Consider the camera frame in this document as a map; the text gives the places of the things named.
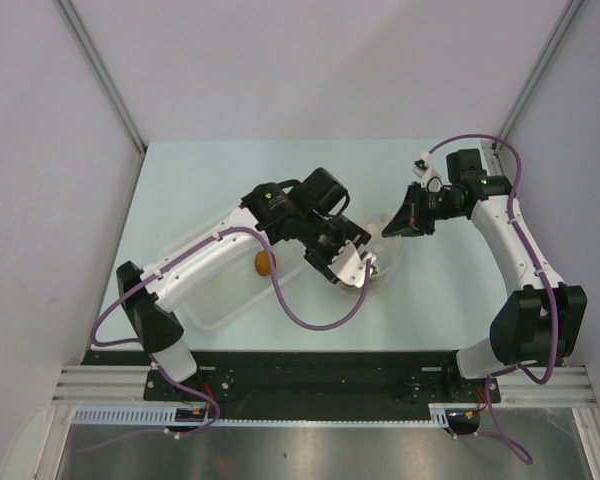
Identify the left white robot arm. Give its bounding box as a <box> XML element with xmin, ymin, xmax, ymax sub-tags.
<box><xmin>116</xmin><ymin>167</ymin><xmax>377</xmax><ymax>400</ymax></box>

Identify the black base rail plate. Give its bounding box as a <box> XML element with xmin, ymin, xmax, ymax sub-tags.
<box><xmin>82</xmin><ymin>350</ymin><xmax>564</xmax><ymax>421</ymax></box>

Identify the left aluminium frame post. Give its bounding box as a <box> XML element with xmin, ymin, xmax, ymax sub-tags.
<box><xmin>52</xmin><ymin>0</ymin><xmax>148</xmax><ymax>154</ymax></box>

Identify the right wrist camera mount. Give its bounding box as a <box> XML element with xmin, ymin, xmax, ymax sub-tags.
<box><xmin>412</xmin><ymin>152</ymin><xmax>443</xmax><ymax>192</ymax></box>

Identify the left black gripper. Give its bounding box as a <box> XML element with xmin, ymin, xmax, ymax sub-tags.
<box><xmin>296</xmin><ymin>212</ymin><xmax>370</xmax><ymax>284</ymax></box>

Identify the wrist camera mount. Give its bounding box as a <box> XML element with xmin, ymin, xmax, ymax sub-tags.
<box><xmin>328</xmin><ymin>240</ymin><xmax>377</xmax><ymax>289</ymax></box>
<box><xmin>412</xmin><ymin>152</ymin><xmax>443</xmax><ymax>192</ymax></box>

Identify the brown kiwi toy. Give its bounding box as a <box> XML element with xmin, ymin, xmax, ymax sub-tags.
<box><xmin>254</xmin><ymin>250</ymin><xmax>277</xmax><ymax>277</ymax></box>

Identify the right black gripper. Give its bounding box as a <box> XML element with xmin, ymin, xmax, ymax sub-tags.
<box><xmin>382</xmin><ymin>181</ymin><xmax>465</xmax><ymax>238</ymax></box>

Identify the clear zip top bag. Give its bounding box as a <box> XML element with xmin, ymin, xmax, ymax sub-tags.
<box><xmin>355</xmin><ymin>212</ymin><xmax>403</xmax><ymax>293</ymax></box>

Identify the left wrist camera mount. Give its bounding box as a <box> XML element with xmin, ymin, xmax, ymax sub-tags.
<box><xmin>328</xmin><ymin>240</ymin><xmax>377</xmax><ymax>289</ymax></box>

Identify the white plastic basket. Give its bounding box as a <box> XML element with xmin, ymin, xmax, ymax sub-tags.
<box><xmin>154</xmin><ymin>209</ymin><xmax>306</xmax><ymax>333</ymax></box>

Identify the aluminium frame post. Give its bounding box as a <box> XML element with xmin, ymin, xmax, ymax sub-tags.
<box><xmin>52</xmin><ymin>0</ymin><xmax>148</xmax><ymax>154</ymax></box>
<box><xmin>497</xmin><ymin>0</ymin><xmax>588</xmax><ymax>139</ymax></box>

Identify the white cable duct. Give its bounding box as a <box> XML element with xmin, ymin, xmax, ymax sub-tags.
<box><xmin>71</xmin><ymin>405</ymin><xmax>478</xmax><ymax>430</ymax></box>

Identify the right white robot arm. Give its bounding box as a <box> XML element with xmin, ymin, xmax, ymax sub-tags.
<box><xmin>382</xmin><ymin>149</ymin><xmax>588</xmax><ymax>401</ymax></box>

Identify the right aluminium frame post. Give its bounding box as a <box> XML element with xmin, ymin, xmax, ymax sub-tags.
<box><xmin>497</xmin><ymin>0</ymin><xmax>588</xmax><ymax>139</ymax></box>

